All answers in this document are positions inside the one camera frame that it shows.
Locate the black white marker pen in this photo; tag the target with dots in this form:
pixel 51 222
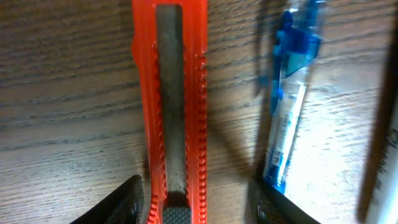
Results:
pixel 385 109

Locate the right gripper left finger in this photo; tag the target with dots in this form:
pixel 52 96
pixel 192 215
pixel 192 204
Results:
pixel 123 205

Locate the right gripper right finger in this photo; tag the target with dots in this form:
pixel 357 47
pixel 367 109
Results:
pixel 267 205

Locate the orange utility knife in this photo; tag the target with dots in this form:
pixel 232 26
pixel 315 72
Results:
pixel 169 48

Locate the blue ballpoint pen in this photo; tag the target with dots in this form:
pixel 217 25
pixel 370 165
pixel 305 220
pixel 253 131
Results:
pixel 297 42

